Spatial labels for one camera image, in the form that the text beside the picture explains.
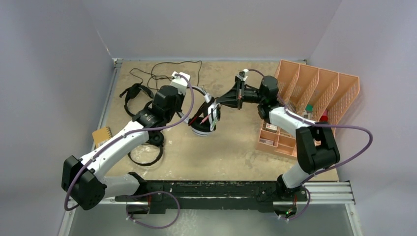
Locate white and black headphones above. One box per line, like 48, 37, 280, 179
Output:
183, 86, 221, 137

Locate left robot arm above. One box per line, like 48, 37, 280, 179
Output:
61, 84, 188, 211

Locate black headband headset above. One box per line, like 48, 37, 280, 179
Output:
119, 83, 155, 118

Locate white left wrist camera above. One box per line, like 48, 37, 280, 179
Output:
170, 71, 191, 95

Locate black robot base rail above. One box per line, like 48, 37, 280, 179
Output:
115, 178, 309, 215

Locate peach plastic file organizer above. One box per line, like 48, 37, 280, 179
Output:
255, 60, 360, 160

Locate thin black headset cable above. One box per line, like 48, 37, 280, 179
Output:
129, 60, 203, 95

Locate black over-ear headphones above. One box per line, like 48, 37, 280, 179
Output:
127, 131, 165, 167

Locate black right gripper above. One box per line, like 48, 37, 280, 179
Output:
216, 79, 266, 110

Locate white box in front tray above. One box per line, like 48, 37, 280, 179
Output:
259, 138, 274, 146

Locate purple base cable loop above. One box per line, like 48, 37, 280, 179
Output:
125, 191, 180, 230

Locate large white staples box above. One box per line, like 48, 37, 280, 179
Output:
265, 123, 278, 132

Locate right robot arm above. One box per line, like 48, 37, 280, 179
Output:
216, 76, 340, 200

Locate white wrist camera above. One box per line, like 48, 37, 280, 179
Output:
170, 71, 191, 95
235, 69, 249, 82

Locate green cap object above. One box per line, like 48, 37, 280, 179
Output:
305, 105, 313, 113

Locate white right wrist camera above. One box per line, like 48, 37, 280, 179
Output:
235, 69, 249, 82

